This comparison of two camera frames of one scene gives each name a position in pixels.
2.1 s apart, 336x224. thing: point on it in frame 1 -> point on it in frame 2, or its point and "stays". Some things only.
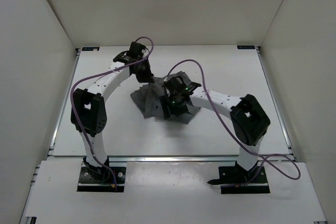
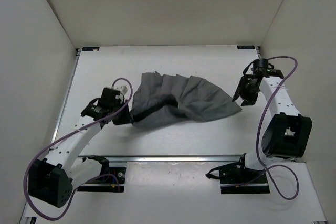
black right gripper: [168, 110] -> [249, 99]
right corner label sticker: [246, 47] stays
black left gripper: [147, 77] -> [125, 118]
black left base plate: [87, 183] stays
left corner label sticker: [90, 48] stays
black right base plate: [236, 180] stays
